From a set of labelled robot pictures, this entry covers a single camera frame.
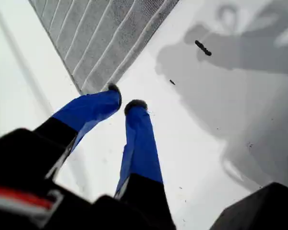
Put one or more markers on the black block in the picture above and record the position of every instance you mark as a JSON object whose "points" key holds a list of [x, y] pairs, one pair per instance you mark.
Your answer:
{"points": [[266, 210]]}

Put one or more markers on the grey striped square towel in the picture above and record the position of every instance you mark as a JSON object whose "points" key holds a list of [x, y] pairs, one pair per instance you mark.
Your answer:
{"points": [[98, 36]]}

